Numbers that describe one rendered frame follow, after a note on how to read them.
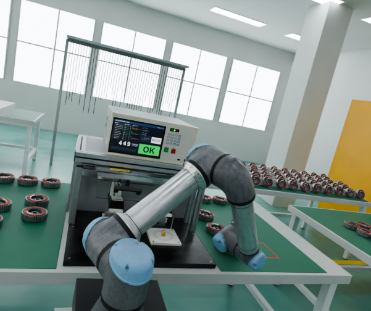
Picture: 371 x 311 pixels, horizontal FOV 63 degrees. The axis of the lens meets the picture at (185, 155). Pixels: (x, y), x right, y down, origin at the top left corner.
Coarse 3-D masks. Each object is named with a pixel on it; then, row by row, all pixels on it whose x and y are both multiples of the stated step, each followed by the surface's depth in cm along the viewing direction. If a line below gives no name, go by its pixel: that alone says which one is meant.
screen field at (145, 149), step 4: (140, 144) 146; (144, 144) 146; (140, 148) 146; (144, 148) 147; (148, 148) 147; (152, 148) 148; (156, 148) 149; (140, 152) 147; (144, 152) 147; (148, 152) 148; (152, 152) 149; (156, 152) 149
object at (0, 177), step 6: (0, 174) 178; (6, 174) 180; (12, 174) 181; (0, 180) 172; (6, 180) 174; (12, 180) 177; (18, 180) 177; (24, 180) 177; (30, 180) 178; (36, 180) 181; (42, 180) 183; (48, 180) 188; (54, 180) 189; (48, 186) 181; (54, 186) 182
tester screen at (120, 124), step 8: (120, 120) 140; (120, 128) 141; (128, 128) 142; (136, 128) 143; (144, 128) 145; (152, 128) 146; (160, 128) 147; (112, 136) 141; (120, 136) 142; (128, 136) 143; (136, 136) 144; (152, 136) 147; (160, 136) 148; (112, 144) 142; (136, 144) 145; (152, 144) 148; (160, 144) 149; (128, 152) 145; (136, 152) 146
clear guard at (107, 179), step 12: (108, 168) 138; (120, 168) 142; (132, 168) 147; (108, 180) 122; (120, 180) 125; (132, 180) 129; (144, 180) 132; (96, 192) 118; (108, 192) 120; (120, 192) 121; (132, 192) 123; (144, 192) 125
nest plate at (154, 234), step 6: (150, 228) 151; (156, 228) 153; (162, 228) 154; (150, 234) 145; (156, 234) 146; (168, 234) 149; (174, 234) 150; (150, 240) 140; (156, 240) 141; (162, 240) 142; (168, 240) 143; (174, 240) 145
